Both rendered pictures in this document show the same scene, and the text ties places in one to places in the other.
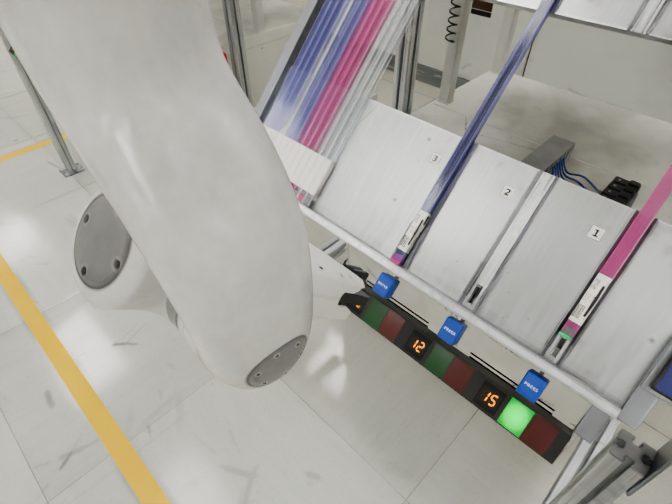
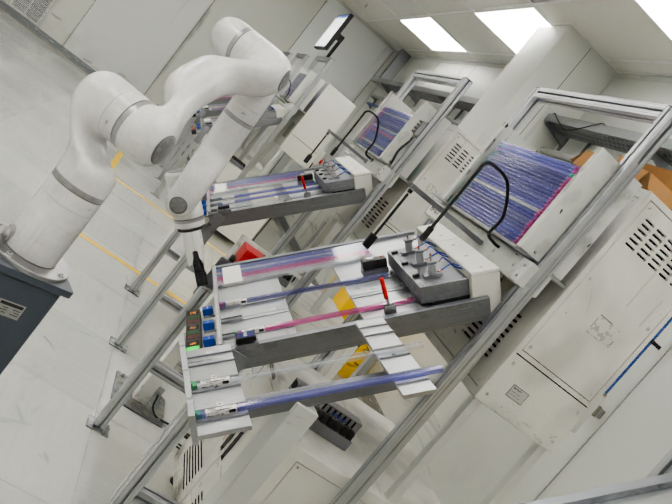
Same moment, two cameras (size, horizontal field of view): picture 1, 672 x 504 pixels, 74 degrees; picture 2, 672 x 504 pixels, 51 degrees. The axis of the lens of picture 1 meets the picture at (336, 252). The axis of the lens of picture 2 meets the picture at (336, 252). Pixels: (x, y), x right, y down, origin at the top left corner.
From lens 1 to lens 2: 1.72 m
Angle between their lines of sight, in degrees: 44
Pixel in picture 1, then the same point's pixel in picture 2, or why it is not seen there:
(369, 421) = (102, 488)
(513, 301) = (235, 326)
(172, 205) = (199, 160)
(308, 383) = (99, 448)
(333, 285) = (197, 243)
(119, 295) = (172, 174)
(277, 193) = (211, 175)
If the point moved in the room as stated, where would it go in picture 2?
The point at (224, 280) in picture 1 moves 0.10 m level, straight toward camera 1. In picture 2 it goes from (192, 173) to (177, 169)
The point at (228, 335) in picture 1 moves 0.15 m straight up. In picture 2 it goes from (182, 182) to (217, 136)
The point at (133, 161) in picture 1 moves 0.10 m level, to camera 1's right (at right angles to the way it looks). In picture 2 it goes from (201, 153) to (224, 174)
